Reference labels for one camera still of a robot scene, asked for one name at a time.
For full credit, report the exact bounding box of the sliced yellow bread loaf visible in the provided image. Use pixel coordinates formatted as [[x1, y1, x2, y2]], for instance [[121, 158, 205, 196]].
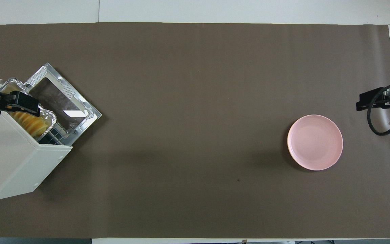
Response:
[[2, 83, 48, 137]]

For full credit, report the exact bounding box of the aluminium foil tray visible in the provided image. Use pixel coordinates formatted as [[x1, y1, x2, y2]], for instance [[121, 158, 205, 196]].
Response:
[[0, 77, 57, 138]]

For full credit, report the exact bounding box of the cream toaster oven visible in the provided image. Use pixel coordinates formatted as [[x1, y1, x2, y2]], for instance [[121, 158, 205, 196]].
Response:
[[0, 102, 73, 201]]

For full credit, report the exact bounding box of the pink round plate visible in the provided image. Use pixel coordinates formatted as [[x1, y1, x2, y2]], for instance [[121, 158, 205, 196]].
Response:
[[287, 115, 343, 171]]

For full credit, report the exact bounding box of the brown table mat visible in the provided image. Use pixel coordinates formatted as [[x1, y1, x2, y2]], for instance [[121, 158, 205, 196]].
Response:
[[0, 22, 390, 239]]

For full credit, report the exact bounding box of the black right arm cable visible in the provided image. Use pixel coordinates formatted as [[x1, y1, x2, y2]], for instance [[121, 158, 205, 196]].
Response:
[[367, 82, 390, 136]]

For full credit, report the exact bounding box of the glass oven door metal frame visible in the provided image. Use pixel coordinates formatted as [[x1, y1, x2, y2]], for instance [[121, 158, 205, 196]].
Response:
[[23, 63, 102, 140]]

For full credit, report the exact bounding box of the wire oven rack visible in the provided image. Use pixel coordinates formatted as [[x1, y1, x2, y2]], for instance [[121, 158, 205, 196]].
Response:
[[39, 123, 67, 145]]

